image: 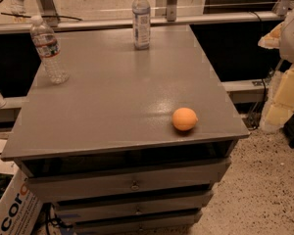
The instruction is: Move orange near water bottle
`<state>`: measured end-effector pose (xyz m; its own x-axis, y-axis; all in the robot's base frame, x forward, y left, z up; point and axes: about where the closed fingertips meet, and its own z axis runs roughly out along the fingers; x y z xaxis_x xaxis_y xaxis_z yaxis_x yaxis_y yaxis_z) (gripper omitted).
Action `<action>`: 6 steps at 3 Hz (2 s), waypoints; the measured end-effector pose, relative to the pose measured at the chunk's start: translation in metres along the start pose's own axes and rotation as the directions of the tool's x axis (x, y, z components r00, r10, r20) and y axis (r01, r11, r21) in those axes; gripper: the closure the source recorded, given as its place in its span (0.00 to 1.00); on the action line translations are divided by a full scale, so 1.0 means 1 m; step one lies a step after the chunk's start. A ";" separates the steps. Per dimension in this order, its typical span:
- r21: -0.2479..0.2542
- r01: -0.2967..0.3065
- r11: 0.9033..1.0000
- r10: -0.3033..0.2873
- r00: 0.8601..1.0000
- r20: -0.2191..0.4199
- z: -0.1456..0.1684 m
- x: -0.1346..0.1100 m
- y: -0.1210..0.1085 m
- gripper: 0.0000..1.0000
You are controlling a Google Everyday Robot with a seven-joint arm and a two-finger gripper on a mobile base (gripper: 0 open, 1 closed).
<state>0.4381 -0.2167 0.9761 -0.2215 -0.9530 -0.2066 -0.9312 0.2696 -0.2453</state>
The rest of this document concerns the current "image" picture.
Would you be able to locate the water bottle white blue label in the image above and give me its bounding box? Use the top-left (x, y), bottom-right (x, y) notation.
top-left (132, 0), bottom-right (151, 50)

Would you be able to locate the orange fruit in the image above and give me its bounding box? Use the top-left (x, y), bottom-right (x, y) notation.
top-left (171, 108), bottom-right (198, 131)

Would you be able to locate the clear water bottle red label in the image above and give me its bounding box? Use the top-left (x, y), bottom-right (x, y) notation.
top-left (30, 16), bottom-right (69, 84)

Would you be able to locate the black cable on floor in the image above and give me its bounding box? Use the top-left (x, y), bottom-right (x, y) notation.
top-left (244, 78), bottom-right (269, 131)

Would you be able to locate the metal frame rail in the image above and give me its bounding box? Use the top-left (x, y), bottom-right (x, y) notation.
top-left (0, 10), bottom-right (285, 35)

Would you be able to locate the grey drawer cabinet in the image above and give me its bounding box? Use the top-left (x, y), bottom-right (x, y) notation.
top-left (2, 25), bottom-right (248, 235)

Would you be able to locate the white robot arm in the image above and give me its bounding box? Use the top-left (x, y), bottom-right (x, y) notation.
top-left (258, 9), bottom-right (294, 132)

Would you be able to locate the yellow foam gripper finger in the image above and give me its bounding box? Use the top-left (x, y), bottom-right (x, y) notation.
top-left (258, 23), bottom-right (282, 49)
top-left (260, 64), bottom-right (294, 132)

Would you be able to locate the white cardboard box with lettering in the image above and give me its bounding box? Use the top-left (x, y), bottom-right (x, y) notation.
top-left (0, 170), bottom-right (42, 235)

